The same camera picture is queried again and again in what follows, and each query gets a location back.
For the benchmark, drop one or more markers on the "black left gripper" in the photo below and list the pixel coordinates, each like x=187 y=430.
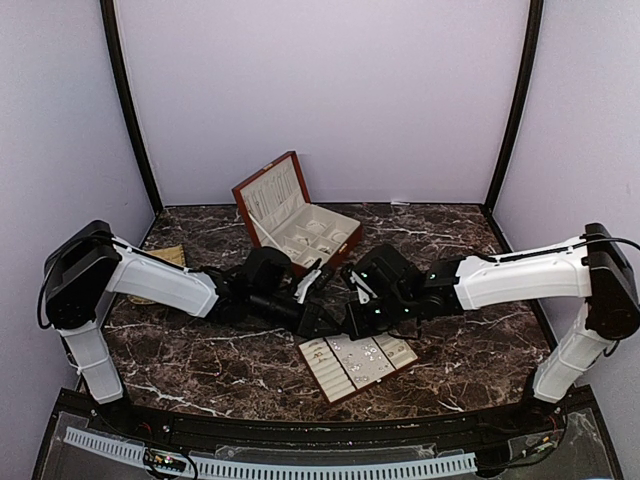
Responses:
x=309 y=321

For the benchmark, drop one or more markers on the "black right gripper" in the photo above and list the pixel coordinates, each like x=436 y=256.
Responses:
x=359 y=329

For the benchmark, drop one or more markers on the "red jewelry tray insert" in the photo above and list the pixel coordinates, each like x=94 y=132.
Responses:
x=342 y=367

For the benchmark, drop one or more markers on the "red wooden jewelry box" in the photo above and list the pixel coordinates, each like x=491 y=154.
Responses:
x=277 y=210

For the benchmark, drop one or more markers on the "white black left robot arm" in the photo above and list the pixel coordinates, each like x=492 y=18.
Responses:
x=94 y=261

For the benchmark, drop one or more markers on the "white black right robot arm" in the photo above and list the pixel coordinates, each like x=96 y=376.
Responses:
x=591 y=267

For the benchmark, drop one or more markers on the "woven bamboo tray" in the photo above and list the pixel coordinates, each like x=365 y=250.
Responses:
x=174 y=254

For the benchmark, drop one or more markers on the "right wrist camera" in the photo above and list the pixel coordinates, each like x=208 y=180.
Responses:
x=356 y=282

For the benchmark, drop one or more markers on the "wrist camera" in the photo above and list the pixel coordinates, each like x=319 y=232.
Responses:
x=356 y=282
x=315 y=279

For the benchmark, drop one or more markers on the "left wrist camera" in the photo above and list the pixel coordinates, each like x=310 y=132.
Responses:
x=315 y=279

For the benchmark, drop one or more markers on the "black front table rail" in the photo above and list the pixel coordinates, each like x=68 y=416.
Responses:
x=207 y=433

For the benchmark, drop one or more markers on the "white slotted cable duct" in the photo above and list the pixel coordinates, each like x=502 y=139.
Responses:
x=170 y=465

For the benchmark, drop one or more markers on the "right black frame post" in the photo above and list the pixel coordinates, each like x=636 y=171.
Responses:
x=526 y=66

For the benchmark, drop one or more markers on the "black frame post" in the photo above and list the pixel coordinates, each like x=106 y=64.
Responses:
x=117 y=61
x=526 y=66

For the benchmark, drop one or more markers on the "left black frame post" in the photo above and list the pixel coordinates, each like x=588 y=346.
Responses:
x=117 y=61

